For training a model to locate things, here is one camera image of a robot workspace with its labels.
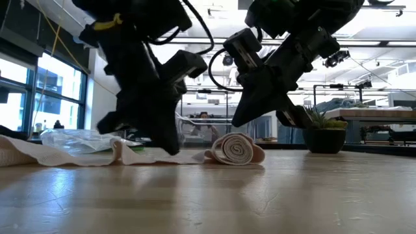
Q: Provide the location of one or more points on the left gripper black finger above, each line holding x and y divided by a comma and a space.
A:
159, 126
118, 117

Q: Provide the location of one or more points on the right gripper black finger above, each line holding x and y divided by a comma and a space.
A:
256, 102
294, 117

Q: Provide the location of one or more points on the white elastic bandage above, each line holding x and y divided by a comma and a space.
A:
237, 149

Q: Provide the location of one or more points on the clear plastic bin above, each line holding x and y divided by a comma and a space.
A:
191, 136

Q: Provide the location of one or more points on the potted succulent plant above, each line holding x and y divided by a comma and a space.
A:
325, 139

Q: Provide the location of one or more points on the black track light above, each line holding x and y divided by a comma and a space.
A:
336, 59

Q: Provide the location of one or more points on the person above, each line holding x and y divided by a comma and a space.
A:
204, 128

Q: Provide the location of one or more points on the clear plastic bag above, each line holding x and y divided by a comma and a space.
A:
74, 141

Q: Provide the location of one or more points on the black ceiling spotlight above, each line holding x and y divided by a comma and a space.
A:
227, 60

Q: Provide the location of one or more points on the black metal stand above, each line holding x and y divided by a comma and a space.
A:
204, 91

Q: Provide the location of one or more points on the large window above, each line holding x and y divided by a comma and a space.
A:
58, 78

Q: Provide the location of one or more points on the wooden workbench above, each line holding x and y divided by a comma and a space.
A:
373, 113

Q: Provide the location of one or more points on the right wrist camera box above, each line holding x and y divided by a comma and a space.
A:
243, 48

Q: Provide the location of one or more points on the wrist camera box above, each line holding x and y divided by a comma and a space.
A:
185, 66
243, 48

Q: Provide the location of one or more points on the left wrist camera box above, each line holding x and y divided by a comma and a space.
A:
185, 66

